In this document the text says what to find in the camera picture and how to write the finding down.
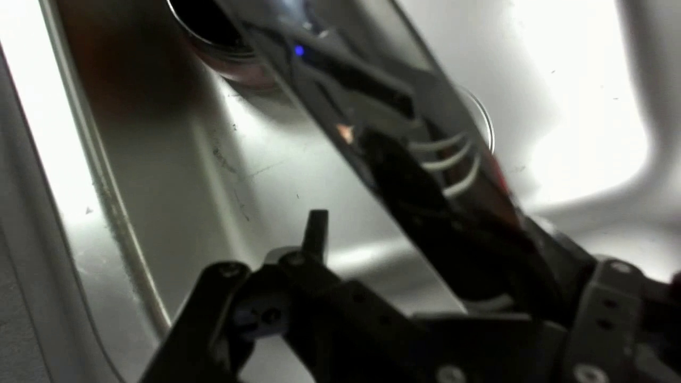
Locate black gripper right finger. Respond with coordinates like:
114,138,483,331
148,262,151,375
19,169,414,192
561,254,681,383

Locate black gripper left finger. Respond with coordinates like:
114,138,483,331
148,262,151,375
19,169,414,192
139,207,428,383

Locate stainless steel sink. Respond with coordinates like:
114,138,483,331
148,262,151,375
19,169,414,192
0,0,681,383

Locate chrome tap spout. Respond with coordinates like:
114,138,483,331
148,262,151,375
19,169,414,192
212,0,601,326

